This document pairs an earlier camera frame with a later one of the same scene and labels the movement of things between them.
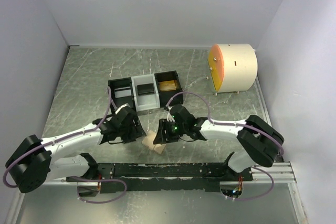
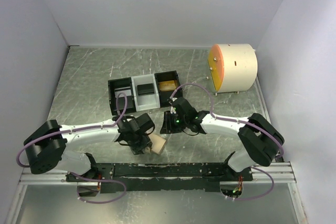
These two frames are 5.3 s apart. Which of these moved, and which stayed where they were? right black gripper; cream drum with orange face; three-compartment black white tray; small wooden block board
Moved: right black gripper
Stayed: cream drum with orange face; three-compartment black white tray; small wooden block board
